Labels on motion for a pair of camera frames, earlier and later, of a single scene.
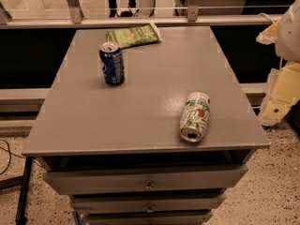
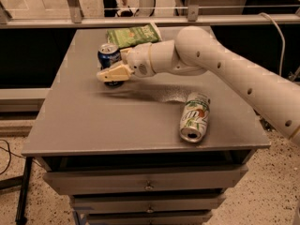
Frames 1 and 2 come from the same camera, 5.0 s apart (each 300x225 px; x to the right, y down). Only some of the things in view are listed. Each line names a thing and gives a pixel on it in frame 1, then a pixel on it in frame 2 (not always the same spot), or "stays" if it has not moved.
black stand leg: (23, 181) stays
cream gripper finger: (269, 35) → (124, 53)
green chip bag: (127, 37) stays
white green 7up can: (194, 117) stays
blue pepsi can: (112, 63) stays
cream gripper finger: (273, 111) → (118, 73)
